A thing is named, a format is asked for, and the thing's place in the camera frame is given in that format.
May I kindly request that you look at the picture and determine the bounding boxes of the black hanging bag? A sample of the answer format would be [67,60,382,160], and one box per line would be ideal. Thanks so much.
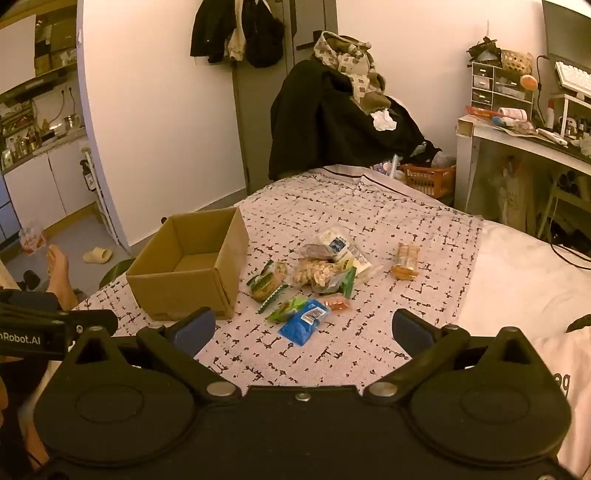
[244,0,286,69]

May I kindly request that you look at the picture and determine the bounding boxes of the person's foot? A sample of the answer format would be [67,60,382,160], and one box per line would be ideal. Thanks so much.
[46,244,80,311]

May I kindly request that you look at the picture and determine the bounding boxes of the white bed sheet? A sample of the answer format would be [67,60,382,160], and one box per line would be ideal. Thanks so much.
[456,219,591,334]

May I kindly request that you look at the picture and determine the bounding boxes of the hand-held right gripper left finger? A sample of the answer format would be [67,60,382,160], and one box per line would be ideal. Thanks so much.
[69,307,243,402]

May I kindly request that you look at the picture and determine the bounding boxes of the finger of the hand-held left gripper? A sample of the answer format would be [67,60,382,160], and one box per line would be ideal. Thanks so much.
[59,308,119,344]

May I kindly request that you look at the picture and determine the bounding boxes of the patterned hoodie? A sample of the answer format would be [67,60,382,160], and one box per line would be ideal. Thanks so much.
[313,31,393,116]

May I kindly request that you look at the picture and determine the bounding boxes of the white desk shelf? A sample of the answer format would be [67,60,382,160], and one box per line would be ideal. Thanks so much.
[551,92,591,140]

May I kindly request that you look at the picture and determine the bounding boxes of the white drawer organizer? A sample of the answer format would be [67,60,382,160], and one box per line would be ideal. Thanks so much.
[470,62,537,119]

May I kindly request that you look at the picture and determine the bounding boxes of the blue snack packet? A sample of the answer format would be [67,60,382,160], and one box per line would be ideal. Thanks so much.
[278,300,332,345]

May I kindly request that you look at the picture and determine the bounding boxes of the white printed cloth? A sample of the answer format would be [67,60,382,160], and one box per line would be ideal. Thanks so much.
[521,330,591,480]

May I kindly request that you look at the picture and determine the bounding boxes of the black coat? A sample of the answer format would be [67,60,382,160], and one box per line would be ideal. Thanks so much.
[269,59,443,184]

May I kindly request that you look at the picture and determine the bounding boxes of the beige tote bag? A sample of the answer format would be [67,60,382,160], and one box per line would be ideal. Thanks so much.
[485,156,537,232]

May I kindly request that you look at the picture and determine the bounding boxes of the white desk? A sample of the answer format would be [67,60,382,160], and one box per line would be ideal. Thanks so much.
[454,113,591,232]

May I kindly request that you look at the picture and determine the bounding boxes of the red and white plastic bag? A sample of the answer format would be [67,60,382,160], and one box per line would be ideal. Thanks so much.
[18,220,48,256]

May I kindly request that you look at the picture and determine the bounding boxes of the printed blanket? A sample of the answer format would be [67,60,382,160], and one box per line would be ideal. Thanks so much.
[74,165,484,389]

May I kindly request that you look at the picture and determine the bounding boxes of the orange biscuit packet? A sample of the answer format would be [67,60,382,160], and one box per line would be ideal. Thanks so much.
[391,242,422,282]

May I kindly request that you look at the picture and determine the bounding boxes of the grey door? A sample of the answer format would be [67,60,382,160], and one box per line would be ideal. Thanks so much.
[230,0,339,195]

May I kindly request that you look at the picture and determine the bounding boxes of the orange plastic basket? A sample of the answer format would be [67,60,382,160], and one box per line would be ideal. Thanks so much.
[399,163,458,199]

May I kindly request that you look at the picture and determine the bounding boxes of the computer monitor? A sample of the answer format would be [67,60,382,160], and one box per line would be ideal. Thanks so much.
[541,0,591,70]

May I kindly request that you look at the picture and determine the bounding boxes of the dark snack packet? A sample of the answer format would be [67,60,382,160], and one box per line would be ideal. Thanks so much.
[299,244,339,260]

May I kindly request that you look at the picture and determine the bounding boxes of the white keyboard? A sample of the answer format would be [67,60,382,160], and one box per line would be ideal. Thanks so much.
[554,60,591,100]

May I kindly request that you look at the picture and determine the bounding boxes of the brown cardboard box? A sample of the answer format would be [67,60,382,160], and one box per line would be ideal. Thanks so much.
[126,207,250,321]

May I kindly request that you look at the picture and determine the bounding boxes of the white kitchen cabinet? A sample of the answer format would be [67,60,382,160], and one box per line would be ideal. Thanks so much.
[0,134,101,237]

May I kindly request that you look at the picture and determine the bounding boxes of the green foil snack pouch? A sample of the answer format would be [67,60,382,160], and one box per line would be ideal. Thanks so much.
[265,296,315,324]

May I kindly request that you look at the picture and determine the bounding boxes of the beige slipper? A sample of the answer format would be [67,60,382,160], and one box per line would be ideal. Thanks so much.
[82,246,114,265]

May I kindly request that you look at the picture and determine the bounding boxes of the green snack packet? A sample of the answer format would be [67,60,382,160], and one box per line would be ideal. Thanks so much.
[322,267,357,299]

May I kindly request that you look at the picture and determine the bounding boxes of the blue cabinet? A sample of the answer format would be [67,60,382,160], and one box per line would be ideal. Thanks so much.
[0,174,22,241]

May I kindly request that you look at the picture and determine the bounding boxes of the range hood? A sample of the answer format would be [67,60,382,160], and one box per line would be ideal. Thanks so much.
[0,73,52,103]

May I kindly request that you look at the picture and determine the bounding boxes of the beige hanging bag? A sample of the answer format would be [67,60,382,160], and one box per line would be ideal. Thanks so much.
[225,0,249,62]

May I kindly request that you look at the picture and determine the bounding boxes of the clear bag of beige snacks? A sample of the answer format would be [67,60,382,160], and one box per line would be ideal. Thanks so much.
[290,257,343,292]

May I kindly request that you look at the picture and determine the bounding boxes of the black cable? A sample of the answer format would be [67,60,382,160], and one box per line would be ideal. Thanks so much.
[549,240,591,271]

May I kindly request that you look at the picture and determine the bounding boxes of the woven basket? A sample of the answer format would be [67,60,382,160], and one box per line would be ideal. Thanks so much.
[501,49,534,75]

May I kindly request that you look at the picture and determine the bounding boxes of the white bread packet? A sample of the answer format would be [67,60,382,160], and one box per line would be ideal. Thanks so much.
[318,226,374,278]

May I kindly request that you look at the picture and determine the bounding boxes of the black hanging jacket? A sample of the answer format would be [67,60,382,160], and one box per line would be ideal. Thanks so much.
[189,0,237,64]

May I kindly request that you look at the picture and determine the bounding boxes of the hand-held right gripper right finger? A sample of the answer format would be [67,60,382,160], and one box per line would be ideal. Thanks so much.
[364,308,552,407]

